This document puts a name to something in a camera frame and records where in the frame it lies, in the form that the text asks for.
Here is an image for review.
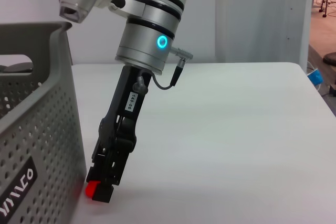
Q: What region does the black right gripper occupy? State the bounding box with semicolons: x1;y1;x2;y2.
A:
87;65;153;204

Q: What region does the small red hollow brick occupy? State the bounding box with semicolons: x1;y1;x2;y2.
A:
84;181;99;200

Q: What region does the grey perforated storage bin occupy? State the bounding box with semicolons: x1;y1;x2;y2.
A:
0;21;87;224

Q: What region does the small blue box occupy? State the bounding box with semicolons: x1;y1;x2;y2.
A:
307;68;324;86

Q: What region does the dark round stool base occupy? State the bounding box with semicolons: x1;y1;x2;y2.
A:
322;52;336;66

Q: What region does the grey right gripper cable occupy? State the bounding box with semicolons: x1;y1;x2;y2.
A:
133;46;194;95

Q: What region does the white floor cable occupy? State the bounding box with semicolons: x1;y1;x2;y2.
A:
306;60;326;91

